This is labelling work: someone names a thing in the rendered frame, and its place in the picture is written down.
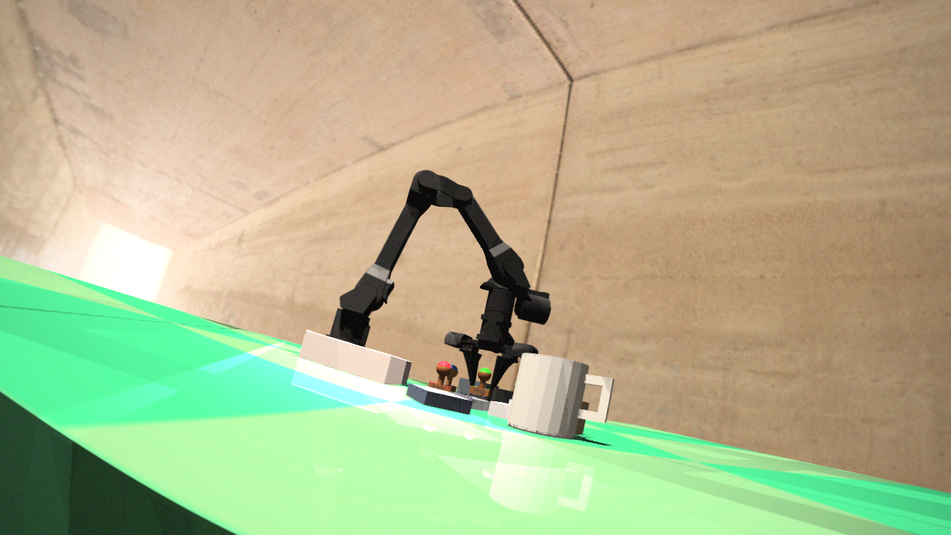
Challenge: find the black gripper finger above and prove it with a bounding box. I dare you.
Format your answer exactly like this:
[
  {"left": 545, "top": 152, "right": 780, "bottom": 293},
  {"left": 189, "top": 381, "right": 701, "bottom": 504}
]
[
  {"left": 490, "top": 356, "right": 519, "bottom": 391},
  {"left": 459, "top": 348, "right": 482, "bottom": 387}
]

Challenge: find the beige mug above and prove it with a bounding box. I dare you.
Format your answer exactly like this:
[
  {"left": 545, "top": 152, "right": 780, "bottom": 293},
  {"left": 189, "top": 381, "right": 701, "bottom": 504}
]
[{"left": 507, "top": 353, "right": 614, "bottom": 439}]

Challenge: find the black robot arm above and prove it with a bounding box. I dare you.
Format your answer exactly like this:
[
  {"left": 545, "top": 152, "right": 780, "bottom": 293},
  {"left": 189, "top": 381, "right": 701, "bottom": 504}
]
[{"left": 326, "top": 170, "right": 551, "bottom": 347}]

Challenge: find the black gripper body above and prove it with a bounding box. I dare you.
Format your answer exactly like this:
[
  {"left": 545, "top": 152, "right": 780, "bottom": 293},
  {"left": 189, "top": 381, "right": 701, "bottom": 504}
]
[{"left": 444, "top": 310, "right": 539, "bottom": 360}]

